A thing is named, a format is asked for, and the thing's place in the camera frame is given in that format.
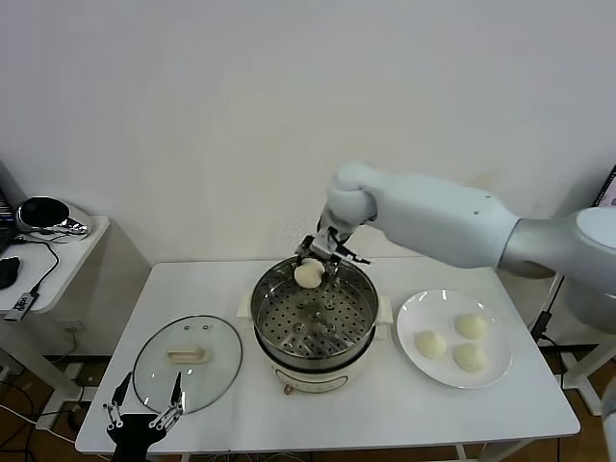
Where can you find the white round plate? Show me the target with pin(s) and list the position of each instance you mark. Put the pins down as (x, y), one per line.
(423, 313)

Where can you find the perforated steel steamer basket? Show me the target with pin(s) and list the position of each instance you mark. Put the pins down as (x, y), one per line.
(361, 298)

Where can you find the white steamed baozi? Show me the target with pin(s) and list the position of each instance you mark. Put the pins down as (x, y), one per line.
(470, 358)
(430, 344)
(308, 275)
(471, 326)

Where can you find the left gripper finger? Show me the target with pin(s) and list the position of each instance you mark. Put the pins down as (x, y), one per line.
(119, 399)
(175, 394)

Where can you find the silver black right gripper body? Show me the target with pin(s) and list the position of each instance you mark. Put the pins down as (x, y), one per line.
(325, 245)

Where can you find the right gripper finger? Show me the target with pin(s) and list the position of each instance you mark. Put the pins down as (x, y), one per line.
(353, 258)
(303, 248)

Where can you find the white wall socket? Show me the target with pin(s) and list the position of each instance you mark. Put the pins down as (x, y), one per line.
(74, 329)

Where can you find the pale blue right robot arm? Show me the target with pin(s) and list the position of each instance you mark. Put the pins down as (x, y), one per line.
(433, 216)

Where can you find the black computer mouse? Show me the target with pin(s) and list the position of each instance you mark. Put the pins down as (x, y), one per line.
(8, 273)

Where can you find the cream electric cooking pot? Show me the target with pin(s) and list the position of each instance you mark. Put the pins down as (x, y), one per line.
(313, 380)

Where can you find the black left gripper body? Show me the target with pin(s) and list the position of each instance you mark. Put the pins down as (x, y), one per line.
(132, 433)

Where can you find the white side table with headset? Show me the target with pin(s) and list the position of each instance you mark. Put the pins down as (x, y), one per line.
(72, 269)

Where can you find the open dark grey laptop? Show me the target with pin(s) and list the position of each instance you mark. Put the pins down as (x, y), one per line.
(607, 190)

